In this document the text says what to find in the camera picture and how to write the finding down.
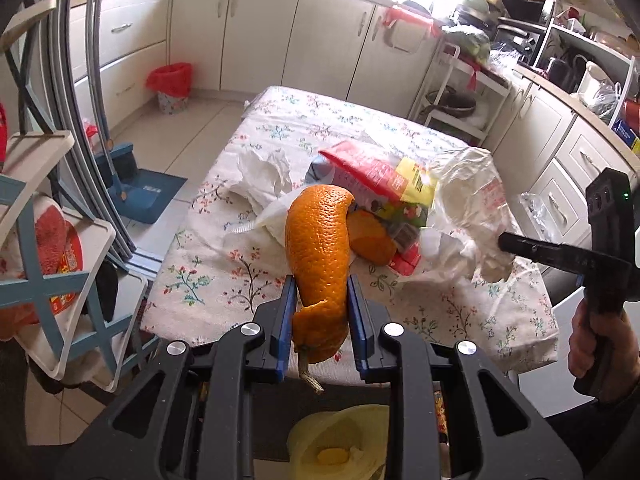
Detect black wok in trolley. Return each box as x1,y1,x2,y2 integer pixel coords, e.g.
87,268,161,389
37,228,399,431
424,86,477,119

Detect white kitchen cabinets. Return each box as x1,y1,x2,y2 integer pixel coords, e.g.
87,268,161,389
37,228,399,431
67,0,443,113

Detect white kettle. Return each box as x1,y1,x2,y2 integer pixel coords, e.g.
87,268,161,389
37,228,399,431
579,61,615,107

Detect black microwave oven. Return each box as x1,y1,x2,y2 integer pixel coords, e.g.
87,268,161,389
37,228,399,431
499,0,557,27

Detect red carton box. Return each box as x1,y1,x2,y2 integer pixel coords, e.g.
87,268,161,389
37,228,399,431
319,140,437,277

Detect person's right forearm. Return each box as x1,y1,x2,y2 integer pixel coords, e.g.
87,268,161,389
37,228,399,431
542,385,640,468

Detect blue box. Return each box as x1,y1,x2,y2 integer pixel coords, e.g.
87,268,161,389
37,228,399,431
612,116,640,152

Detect yellow plastic bin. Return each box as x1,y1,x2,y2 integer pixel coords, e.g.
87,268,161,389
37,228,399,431
286,404,392,480

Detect white plastic bag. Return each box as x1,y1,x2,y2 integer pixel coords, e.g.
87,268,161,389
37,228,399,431
223,191,302,261

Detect translucent plastic bag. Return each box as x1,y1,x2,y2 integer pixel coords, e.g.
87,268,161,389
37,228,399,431
417,146,522,283

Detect metal door frame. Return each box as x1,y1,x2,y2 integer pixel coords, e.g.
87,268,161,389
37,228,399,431
46,0,163,281

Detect white cabinets with drawers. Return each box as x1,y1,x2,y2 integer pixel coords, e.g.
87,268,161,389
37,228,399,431
484,67,640,263

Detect white trolley rack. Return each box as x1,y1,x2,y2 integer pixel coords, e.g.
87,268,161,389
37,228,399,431
409,41,512,147

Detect red round snack packet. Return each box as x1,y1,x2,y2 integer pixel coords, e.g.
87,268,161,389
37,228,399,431
0,194,84,328

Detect crumpled white tissue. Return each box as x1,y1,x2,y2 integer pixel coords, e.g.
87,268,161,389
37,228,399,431
229,148,294,212

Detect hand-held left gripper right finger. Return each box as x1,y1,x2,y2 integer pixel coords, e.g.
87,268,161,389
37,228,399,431
346,274,585,480

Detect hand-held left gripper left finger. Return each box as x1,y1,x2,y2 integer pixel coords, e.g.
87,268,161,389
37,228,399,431
55,275,297,480

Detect round orange peel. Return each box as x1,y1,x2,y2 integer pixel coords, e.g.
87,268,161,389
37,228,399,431
347,209,397,266

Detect long orange peel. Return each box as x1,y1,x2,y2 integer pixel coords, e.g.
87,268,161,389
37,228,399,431
284,184,357,394

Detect waste bin with red bag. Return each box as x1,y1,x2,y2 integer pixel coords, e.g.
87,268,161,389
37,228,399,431
145,62,194,115

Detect floral tablecloth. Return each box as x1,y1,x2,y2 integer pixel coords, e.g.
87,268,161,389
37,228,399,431
140,85,559,377

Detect white cutting board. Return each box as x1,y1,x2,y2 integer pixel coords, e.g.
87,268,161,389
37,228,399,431
384,21,427,57

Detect bag of green vegetables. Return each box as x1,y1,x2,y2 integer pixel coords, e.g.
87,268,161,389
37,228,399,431
444,26,494,67

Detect blue dustpan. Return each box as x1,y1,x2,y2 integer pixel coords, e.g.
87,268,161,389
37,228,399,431
95,142,189,226

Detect person's right hand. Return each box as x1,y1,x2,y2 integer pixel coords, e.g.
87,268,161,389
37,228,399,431
568,303,640,403

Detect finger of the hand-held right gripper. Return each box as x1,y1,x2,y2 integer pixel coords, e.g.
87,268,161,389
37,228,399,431
498,231,632,275

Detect white counter shelf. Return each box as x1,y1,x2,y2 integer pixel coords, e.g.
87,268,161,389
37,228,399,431
531,21,640,128

